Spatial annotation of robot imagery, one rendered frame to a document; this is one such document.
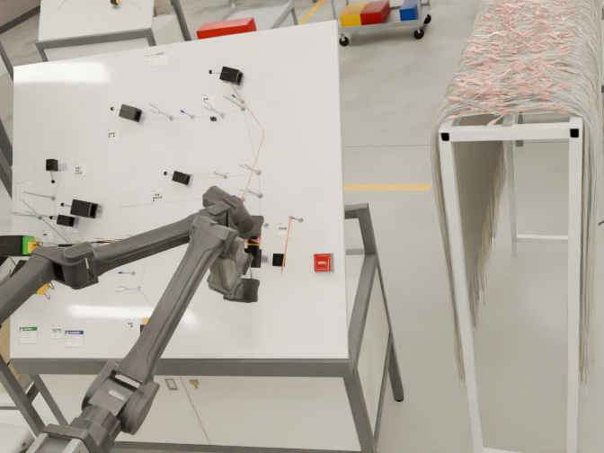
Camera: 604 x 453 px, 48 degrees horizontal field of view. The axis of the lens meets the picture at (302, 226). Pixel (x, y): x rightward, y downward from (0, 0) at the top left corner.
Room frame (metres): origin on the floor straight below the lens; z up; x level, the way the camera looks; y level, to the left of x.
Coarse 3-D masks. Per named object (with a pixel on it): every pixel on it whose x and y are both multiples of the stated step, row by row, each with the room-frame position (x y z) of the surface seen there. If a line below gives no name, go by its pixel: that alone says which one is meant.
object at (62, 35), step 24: (48, 0) 6.36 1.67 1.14; (72, 0) 6.22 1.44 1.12; (96, 0) 6.09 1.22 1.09; (120, 0) 5.96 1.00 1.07; (144, 0) 5.84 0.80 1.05; (48, 24) 6.23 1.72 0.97; (72, 24) 6.09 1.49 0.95; (96, 24) 5.96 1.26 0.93; (120, 24) 5.83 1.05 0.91; (144, 24) 5.71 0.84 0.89; (168, 24) 5.98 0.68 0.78; (48, 48) 6.09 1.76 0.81; (72, 48) 6.00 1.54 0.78; (96, 48) 5.89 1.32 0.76; (120, 48) 5.79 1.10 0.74
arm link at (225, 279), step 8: (240, 240) 1.17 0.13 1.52; (232, 248) 1.16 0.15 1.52; (240, 248) 1.18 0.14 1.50; (224, 256) 1.20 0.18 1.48; (232, 256) 1.17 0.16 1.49; (216, 264) 1.24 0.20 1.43; (224, 264) 1.24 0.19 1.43; (232, 264) 1.31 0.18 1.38; (216, 272) 1.29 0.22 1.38; (224, 272) 1.27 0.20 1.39; (232, 272) 1.34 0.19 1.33; (216, 280) 1.34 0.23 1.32; (224, 280) 1.32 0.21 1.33; (232, 280) 1.37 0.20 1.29; (240, 280) 1.44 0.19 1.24; (216, 288) 1.40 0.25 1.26; (224, 288) 1.36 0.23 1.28; (232, 288) 1.37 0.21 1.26; (232, 296) 1.40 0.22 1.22
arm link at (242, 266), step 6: (240, 258) 1.50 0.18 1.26; (246, 258) 1.50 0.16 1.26; (252, 258) 1.52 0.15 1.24; (240, 264) 1.49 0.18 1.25; (246, 264) 1.51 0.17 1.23; (240, 270) 1.48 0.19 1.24; (246, 270) 1.50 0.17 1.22; (210, 276) 1.44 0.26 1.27; (240, 288) 1.43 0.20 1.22; (234, 294) 1.41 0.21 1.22
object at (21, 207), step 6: (18, 186) 2.19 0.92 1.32; (24, 186) 2.18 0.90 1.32; (30, 186) 2.17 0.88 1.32; (18, 192) 2.17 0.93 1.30; (18, 198) 2.16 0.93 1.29; (24, 198) 2.15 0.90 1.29; (30, 198) 2.14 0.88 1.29; (18, 204) 2.15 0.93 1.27; (24, 204) 2.14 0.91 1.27; (30, 204) 2.13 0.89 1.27; (18, 210) 2.14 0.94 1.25; (24, 210) 2.13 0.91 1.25; (30, 210) 2.12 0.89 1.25
